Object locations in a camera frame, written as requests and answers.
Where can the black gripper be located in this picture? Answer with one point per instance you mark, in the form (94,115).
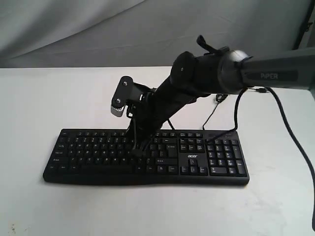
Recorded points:
(153,112)

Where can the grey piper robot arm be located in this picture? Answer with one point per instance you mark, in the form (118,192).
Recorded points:
(231,72)

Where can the black acer keyboard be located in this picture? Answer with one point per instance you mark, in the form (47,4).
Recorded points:
(104,157)

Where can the grey backdrop cloth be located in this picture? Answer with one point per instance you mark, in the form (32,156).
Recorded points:
(104,33)

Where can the black stand pole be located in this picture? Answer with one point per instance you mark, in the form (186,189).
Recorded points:
(301,29)

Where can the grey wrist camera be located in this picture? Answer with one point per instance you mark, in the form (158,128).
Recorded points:
(128,93)

